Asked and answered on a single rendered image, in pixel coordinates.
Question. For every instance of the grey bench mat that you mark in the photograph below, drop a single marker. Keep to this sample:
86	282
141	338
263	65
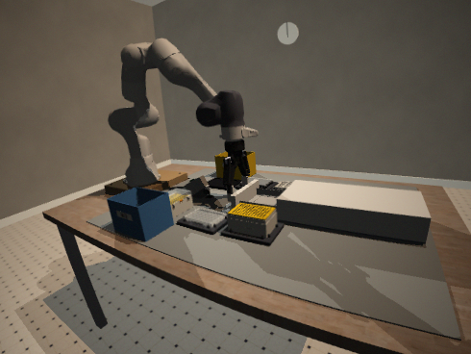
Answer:
394	281

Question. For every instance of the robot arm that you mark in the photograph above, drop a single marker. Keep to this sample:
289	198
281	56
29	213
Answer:
225	108

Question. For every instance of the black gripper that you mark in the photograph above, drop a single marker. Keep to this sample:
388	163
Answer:
236	158

